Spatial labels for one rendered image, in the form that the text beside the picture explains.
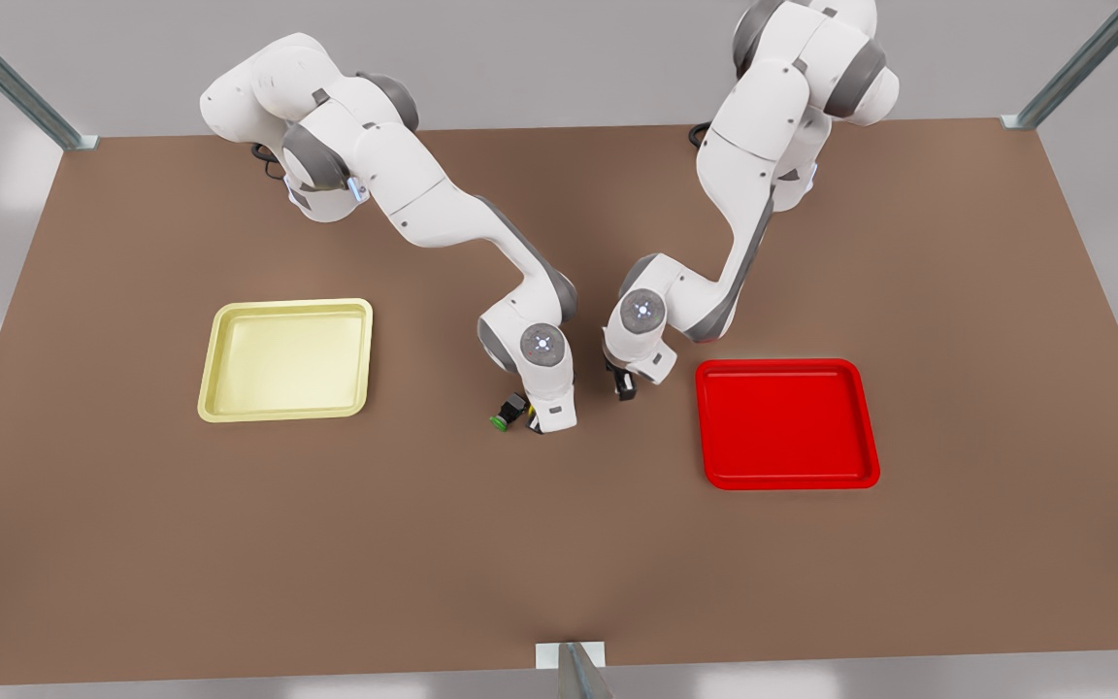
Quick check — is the pale yellow square tray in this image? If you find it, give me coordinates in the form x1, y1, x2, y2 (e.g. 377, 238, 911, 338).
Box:
197, 298, 375, 424

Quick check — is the red square tray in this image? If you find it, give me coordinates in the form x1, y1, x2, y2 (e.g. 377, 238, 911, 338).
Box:
694, 358, 882, 491

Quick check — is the silver frame post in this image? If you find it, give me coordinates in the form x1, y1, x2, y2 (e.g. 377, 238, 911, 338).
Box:
534, 641, 615, 699
0, 0, 100, 152
1000, 0, 1118, 131

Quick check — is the black switch with green button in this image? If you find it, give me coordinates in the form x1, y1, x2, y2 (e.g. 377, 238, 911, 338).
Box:
488, 391, 529, 434

